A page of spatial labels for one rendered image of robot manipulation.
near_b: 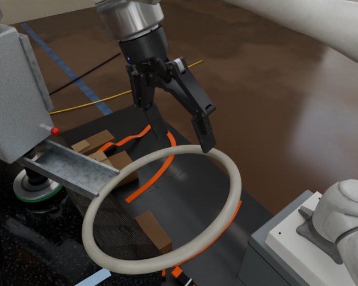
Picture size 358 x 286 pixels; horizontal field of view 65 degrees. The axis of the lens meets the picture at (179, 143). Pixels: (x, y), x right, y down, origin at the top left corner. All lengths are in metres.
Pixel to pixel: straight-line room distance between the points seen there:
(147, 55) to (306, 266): 0.94
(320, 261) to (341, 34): 0.84
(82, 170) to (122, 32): 0.75
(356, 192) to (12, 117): 1.14
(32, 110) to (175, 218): 1.39
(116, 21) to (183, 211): 1.90
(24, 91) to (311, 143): 2.54
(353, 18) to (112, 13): 0.38
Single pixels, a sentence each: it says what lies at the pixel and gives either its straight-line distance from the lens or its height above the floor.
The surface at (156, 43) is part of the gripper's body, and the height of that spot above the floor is 1.69.
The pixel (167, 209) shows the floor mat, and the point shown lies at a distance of 2.24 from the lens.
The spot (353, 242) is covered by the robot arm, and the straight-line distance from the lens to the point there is 0.99.
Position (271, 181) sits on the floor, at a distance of 2.54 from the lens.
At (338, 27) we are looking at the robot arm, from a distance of 0.56.
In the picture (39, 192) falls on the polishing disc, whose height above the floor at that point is 0.88.
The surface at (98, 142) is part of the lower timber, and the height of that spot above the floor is 0.13.
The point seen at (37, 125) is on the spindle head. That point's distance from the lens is 1.18.
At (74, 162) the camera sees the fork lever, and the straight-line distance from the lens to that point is 1.16.
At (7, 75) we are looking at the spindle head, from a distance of 1.06.
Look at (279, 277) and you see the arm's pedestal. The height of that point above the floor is 0.72.
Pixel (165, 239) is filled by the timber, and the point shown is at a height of 0.14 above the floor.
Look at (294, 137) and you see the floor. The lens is 3.03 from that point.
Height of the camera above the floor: 1.87
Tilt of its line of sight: 43 degrees down
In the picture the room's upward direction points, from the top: straight up
